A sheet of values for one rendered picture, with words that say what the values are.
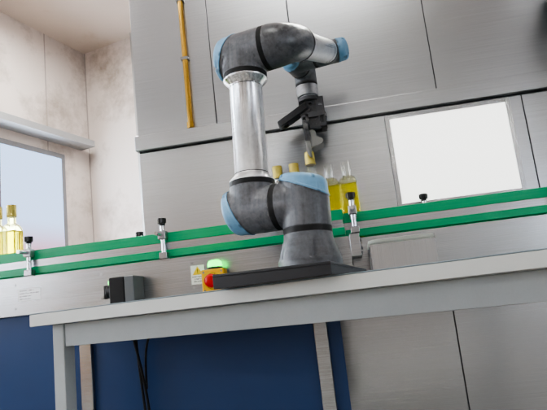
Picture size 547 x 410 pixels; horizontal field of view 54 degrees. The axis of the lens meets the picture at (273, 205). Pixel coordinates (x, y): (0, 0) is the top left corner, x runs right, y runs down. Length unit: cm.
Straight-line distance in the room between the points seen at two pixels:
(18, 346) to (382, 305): 124
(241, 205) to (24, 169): 387
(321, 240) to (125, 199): 417
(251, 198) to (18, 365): 103
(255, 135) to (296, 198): 21
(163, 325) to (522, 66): 152
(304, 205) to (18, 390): 117
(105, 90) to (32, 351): 408
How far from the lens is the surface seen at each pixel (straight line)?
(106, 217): 543
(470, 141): 202
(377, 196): 194
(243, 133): 137
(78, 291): 186
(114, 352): 183
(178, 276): 172
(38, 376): 196
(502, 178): 201
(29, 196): 503
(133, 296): 169
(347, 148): 198
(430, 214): 178
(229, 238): 171
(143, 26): 236
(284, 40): 142
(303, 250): 122
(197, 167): 208
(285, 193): 127
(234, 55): 144
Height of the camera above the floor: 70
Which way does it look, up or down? 10 degrees up
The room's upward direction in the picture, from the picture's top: 6 degrees counter-clockwise
